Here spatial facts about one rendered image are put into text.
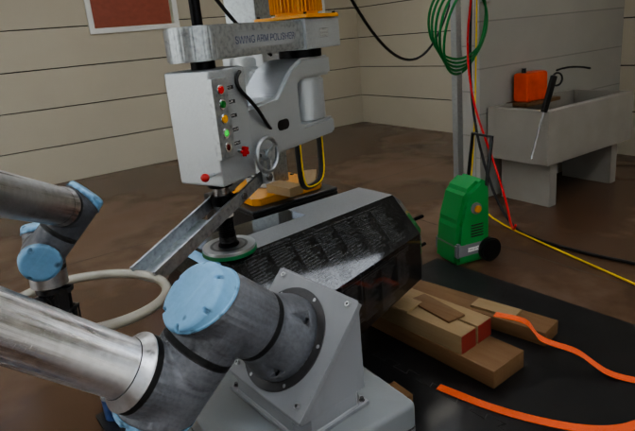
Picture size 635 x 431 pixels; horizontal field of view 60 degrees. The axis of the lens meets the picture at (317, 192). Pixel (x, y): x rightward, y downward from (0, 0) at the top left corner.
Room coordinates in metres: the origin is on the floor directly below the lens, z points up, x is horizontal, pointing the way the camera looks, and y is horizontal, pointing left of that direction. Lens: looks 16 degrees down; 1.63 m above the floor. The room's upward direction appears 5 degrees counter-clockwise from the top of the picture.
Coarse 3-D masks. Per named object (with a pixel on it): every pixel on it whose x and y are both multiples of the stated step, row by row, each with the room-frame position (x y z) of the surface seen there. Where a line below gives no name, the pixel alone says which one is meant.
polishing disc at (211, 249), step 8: (216, 240) 2.13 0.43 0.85; (240, 240) 2.10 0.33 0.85; (248, 240) 2.09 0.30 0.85; (208, 248) 2.05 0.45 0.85; (216, 248) 2.04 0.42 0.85; (232, 248) 2.02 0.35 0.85; (240, 248) 2.02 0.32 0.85; (248, 248) 2.01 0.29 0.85; (216, 256) 1.97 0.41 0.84; (224, 256) 1.96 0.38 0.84; (232, 256) 1.96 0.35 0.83
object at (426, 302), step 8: (424, 296) 2.67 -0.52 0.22; (400, 304) 2.59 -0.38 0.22; (408, 304) 2.59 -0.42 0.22; (416, 304) 2.58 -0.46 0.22; (424, 304) 2.57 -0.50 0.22; (432, 304) 2.57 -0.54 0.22; (440, 304) 2.56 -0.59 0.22; (408, 312) 2.53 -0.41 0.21; (432, 312) 2.49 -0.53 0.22; (440, 312) 2.48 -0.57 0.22; (448, 312) 2.47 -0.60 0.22; (456, 312) 2.47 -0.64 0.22; (448, 320) 2.39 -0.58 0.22
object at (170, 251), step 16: (256, 176) 2.17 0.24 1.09; (272, 176) 2.20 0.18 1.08; (240, 192) 2.07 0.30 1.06; (208, 208) 2.07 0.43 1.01; (224, 208) 1.98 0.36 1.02; (192, 224) 1.98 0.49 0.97; (208, 224) 1.90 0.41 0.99; (160, 240) 1.85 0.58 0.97; (176, 240) 1.90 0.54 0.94; (192, 240) 1.82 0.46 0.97; (144, 256) 1.78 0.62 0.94; (160, 256) 1.83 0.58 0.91; (176, 256) 1.75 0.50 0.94; (160, 272) 1.69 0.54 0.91
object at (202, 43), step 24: (216, 24) 2.00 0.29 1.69; (240, 24) 2.11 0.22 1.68; (264, 24) 2.22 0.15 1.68; (288, 24) 2.37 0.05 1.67; (312, 24) 2.50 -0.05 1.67; (336, 24) 2.68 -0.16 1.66; (168, 48) 1.98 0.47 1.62; (192, 48) 1.94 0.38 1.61; (216, 48) 1.98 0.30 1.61; (240, 48) 2.08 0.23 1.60; (264, 48) 2.21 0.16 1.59; (288, 48) 2.35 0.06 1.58; (312, 48) 2.48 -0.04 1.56
